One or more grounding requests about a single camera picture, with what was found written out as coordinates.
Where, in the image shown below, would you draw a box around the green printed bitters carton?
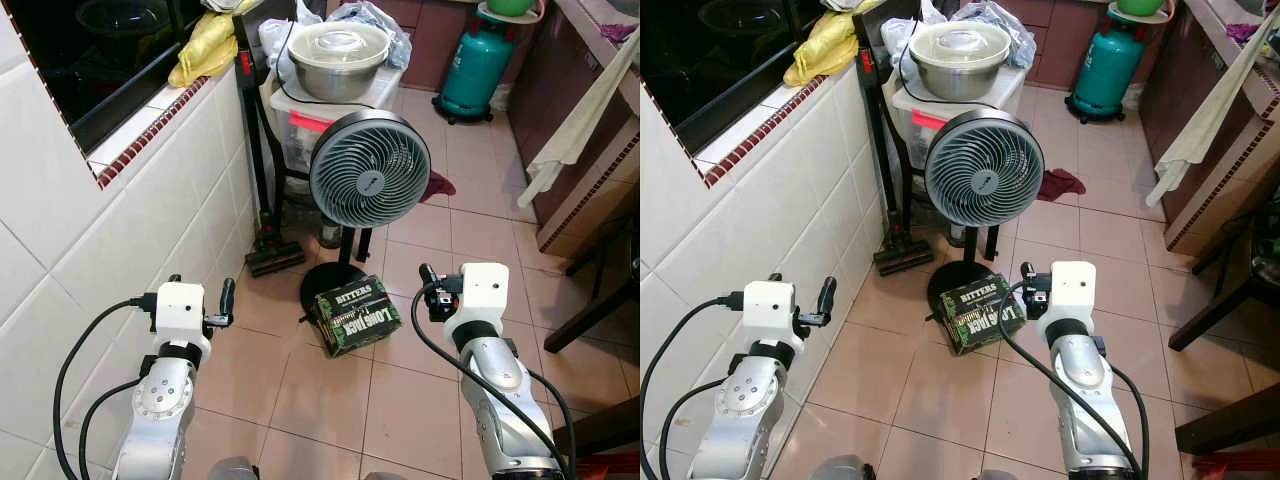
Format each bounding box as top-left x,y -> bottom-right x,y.
939,273 -> 1027,357
312,274 -> 404,359

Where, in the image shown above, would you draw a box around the dark red floor rag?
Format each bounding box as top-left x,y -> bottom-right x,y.
419,171 -> 458,205
1037,167 -> 1088,205

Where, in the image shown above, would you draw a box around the grey standing fan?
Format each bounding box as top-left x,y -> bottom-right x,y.
922,107 -> 1047,319
299,108 -> 434,323

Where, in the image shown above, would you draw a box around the black stick vacuum cleaner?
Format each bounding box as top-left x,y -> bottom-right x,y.
854,14 -> 937,278
233,14 -> 307,279

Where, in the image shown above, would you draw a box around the dark wooden chair legs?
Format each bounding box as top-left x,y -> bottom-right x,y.
1167,210 -> 1280,352
543,205 -> 641,354

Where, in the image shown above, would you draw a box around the grey robot torso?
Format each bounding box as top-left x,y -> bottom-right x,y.
208,456 -> 263,480
809,454 -> 878,480

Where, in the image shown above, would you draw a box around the clear storage box red latch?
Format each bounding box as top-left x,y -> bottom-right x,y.
889,62 -> 1028,173
268,62 -> 403,173

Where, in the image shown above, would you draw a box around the dark wooden furniture edge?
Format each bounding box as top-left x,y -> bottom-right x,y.
553,393 -> 641,461
1174,384 -> 1280,457

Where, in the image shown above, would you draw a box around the green gas cylinder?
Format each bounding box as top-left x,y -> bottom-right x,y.
433,14 -> 517,127
1064,14 -> 1147,127

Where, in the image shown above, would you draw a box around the beige hanging towel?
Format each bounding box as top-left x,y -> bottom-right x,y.
516,28 -> 641,210
1144,12 -> 1280,209

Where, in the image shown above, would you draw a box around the steel pot with lid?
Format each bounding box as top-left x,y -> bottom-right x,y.
907,19 -> 1014,103
287,20 -> 394,103

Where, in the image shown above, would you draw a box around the yellow cloth bundle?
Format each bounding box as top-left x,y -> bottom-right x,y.
167,0 -> 263,90
782,0 -> 886,90

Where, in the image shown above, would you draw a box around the brown kitchen cabinet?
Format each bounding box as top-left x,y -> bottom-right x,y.
1138,0 -> 1280,257
503,0 -> 641,257

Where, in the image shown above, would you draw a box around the red plastic item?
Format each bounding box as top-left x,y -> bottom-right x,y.
1189,449 -> 1280,480
574,451 -> 641,480

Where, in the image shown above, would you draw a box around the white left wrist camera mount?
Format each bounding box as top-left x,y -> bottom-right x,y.
741,280 -> 798,347
154,282 -> 209,347

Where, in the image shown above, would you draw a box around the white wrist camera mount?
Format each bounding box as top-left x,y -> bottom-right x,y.
741,280 -> 798,347
1046,260 -> 1098,329
154,282 -> 209,347
445,262 -> 512,333

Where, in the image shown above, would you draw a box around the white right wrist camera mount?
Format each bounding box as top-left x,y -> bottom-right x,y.
1046,260 -> 1098,329
445,262 -> 512,333

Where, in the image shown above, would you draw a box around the long black left arm cable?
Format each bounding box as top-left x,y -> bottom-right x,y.
640,292 -> 745,480
52,292 -> 159,480

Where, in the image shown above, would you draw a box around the short black right arm cable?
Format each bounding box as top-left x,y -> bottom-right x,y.
525,366 -> 578,480
1108,360 -> 1151,476

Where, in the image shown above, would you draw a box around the short black arm cable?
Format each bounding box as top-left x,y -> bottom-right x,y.
78,377 -> 143,480
660,377 -> 729,480
525,366 -> 578,480
1108,360 -> 1151,476

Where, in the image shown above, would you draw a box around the short black left arm cable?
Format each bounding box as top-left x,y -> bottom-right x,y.
78,377 -> 143,480
660,377 -> 729,480

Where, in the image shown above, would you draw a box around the thin black power cord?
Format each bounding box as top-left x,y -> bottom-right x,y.
274,22 -> 351,108
896,22 -> 971,108

